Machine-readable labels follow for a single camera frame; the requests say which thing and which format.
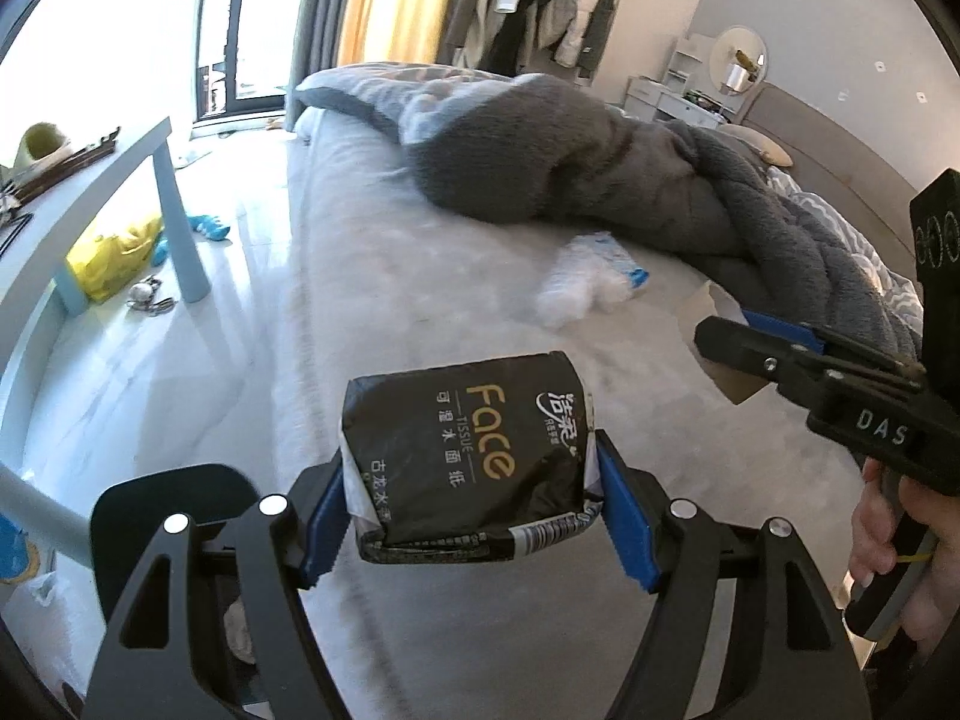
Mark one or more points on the dark grey fleece blanket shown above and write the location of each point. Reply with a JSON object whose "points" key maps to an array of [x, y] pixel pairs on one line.
{"points": [[562, 150]]}

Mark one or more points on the blue white tissue packet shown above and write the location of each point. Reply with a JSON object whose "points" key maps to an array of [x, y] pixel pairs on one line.
{"points": [[622, 259]]}

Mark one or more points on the yellow plastic bag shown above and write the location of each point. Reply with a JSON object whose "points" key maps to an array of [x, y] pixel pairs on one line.
{"points": [[112, 255]]}

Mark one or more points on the yellow curtain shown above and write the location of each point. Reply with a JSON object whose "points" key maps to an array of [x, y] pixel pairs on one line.
{"points": [[390, 7]]}

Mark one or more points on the tan pillow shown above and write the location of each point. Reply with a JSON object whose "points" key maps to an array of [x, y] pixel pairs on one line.
{"points": [[772, 150]]}

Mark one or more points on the grey curtain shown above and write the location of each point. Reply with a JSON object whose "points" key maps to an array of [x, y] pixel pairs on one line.
{"points": [[322, 7]]}

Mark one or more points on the blue cloth item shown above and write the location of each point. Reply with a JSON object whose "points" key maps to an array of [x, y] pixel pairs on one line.
{"points": [[210, 226]]}

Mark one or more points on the black tissue packet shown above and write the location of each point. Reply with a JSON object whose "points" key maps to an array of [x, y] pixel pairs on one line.
{"points": [[450, 450]]}

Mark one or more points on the light blue table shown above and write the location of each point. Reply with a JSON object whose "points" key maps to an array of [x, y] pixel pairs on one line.
{"points": [[75, 195]]}

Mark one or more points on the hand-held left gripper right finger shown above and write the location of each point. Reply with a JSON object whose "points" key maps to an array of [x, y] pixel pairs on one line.
{"points": [[622, 510]]}

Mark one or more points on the grey patterned duvet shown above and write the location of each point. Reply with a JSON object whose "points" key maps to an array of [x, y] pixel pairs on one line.
{"points": [[832, 217]]}

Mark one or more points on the dark sliding door frame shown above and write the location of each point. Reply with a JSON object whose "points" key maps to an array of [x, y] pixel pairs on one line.
{"points": [[234, 15]]}

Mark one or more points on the grey bed headboard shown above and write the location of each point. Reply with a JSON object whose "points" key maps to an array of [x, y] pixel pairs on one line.
{"points": [[825, 150]]}

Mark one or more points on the green plush slipper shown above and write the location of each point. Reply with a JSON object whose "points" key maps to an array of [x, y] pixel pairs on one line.
{"points": [[41, 142]]}

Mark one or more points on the white plastic bag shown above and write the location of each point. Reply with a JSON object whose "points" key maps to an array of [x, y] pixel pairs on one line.
{"points": [[41, 630]]}

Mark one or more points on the white vanity desk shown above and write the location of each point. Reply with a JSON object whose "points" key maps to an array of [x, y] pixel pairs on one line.
{"points": [[652, 94]]}

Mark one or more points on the bed with grey sheet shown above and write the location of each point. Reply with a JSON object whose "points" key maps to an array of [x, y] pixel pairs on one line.
{"points": [[465, 300]]}

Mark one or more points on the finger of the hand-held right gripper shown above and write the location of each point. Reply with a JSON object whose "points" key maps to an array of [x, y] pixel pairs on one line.
{"points": [[742, 346], [795, 334]]}

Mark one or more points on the pale hanging jacket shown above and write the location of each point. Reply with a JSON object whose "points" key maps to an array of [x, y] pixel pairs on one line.
{"points": [[577, 22]]}

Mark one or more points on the black trash bin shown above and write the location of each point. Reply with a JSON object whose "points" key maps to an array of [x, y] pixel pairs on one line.
{"points": [[187, 487]]}

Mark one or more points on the black hanging jacket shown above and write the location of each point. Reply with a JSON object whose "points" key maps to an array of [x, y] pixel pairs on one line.
{"points": [[544, 0]]}

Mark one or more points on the olive hanging garment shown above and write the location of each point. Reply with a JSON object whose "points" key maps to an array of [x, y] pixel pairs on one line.
{"points": [[600, 37]]}

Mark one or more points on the clear plastic packet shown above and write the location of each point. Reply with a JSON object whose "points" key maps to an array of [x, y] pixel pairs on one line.
{"points": [[570, 285]]}

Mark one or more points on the grey hanging coat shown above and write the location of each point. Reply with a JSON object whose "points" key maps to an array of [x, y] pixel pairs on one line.
{"points": [[461, 7]]}

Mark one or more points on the wide cardboard tape core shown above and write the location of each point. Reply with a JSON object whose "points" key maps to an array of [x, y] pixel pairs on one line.
{"points": [[739, 386]]}

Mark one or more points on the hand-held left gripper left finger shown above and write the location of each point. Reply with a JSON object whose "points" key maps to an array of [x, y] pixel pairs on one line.
{"points": [[326, 521]]}

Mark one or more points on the blue plastic packet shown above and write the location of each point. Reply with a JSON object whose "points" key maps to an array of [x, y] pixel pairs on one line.
{"points": [[19, 551]]}

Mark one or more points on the round mirror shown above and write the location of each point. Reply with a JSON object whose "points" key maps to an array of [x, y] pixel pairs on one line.
{"points": [[731, 45]]}

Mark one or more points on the person's right hand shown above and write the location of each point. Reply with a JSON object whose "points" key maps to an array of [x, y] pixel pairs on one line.
{"points": [[874, 525]]}

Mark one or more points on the dark brown sticks bundle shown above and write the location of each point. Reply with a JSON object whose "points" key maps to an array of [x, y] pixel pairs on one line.
{"points": [[75, 157]]}

